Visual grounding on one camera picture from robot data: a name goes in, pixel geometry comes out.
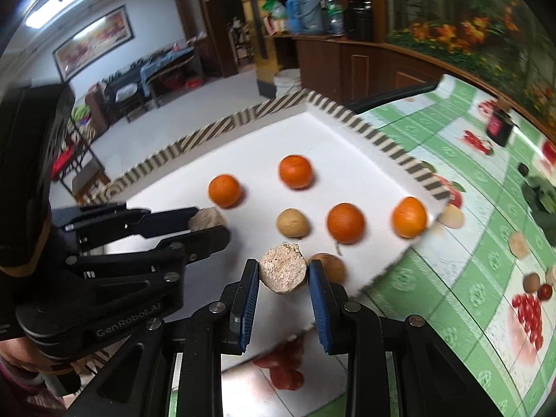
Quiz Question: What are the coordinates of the person's left hand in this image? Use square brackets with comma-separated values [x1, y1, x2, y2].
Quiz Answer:
[0, 341, 48, 375]

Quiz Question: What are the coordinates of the clear green-label plastic bottle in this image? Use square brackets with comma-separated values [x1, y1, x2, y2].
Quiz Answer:
[326, 0, 346, 34]

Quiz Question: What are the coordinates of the wooden cabinet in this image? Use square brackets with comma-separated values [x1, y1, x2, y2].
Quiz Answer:
[256, 32, 439, 105]

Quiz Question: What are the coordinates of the metal storage rack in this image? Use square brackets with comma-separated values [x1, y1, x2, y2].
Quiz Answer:
[52, 96, 111, 203]

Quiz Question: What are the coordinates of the large brown round fruit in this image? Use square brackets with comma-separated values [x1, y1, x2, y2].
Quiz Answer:
[310, 253, 347, 285]

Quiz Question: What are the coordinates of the green fruit printed tablecloth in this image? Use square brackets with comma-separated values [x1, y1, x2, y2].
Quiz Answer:
[167, 74, 556, 417]

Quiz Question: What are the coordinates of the flower painted glass screen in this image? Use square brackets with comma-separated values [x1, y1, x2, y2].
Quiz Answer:
[384, 0, 556, 140]

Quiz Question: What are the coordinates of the round beige dried cake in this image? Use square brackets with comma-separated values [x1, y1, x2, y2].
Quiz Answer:
[189, 207, 229, 232]

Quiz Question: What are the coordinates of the black thermos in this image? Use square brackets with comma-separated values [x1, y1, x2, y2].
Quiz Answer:
[345, 2, 375, 42]

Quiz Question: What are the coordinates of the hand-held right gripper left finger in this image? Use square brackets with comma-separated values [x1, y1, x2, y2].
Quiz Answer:
[65, 258, 261, 417]

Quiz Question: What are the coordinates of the striped white cardboard box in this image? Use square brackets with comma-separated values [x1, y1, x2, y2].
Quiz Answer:
[89, 89, 452, 372]

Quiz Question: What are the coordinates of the wooden chair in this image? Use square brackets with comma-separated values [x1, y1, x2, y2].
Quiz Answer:
[228, 17, 255, 66]

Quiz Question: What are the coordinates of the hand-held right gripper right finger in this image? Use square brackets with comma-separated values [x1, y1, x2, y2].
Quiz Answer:
[308, 261, 528, 417]

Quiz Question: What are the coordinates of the black red-label jar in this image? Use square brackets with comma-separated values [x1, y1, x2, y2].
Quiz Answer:
[485, 111, 520, 147]

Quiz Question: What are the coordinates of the green white bag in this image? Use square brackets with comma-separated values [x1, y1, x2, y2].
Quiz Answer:
[261, 0, 288, 35]

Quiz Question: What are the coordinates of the blue grey thermos jug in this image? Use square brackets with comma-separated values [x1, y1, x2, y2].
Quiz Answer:
[300, 0, 328, 34]

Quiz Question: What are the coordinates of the squarish beige dried cake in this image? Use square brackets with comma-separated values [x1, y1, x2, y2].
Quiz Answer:
[508, 231, 531, 259]

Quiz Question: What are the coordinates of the blue plastic jug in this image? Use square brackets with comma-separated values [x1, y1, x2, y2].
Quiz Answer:
[286, 0, 305, 33]

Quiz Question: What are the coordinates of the white bucket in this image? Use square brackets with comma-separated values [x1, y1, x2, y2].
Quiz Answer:
[273, 68, 301, 100]

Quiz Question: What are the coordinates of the light tan round fruit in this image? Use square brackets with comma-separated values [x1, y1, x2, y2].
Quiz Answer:
[277, 208, 311, 239]

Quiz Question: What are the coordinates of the green bok choy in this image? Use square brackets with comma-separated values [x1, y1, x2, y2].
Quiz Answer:
[521, 176, 556, 229]

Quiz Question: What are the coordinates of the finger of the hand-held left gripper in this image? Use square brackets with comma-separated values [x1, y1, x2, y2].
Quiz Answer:
[51, 202, 201, 249]
[103, 225, 232, 270]

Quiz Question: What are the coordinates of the large pinkish dried cake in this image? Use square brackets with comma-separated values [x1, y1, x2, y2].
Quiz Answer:
[259, 244, 310, 296]

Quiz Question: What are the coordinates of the blue cloth covered table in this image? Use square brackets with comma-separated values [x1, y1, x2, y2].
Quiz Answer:
[139, 50, 196, 96]

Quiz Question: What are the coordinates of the small stemmed orange tangerine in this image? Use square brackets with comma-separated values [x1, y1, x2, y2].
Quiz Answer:
[327, 202, 366, 255]

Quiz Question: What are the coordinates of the framed wall painting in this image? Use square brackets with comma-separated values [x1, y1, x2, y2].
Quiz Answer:
[52, 5, 135, 82]

